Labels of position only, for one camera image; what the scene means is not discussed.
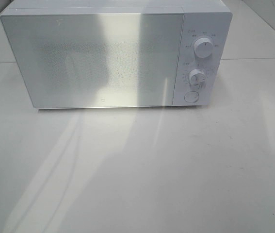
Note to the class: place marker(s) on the white microwave door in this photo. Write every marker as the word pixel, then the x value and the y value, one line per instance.
pixel 96 61

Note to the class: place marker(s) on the upper white power knob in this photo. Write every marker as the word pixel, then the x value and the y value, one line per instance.
pixel 203 46

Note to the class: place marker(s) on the white timer knob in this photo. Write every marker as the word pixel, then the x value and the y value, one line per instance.
pixel 197 77

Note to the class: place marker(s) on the white microwave oven body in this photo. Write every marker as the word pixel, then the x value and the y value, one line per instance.
pixel 201 17

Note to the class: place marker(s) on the round white door button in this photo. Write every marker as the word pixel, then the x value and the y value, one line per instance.
pixel 191 97

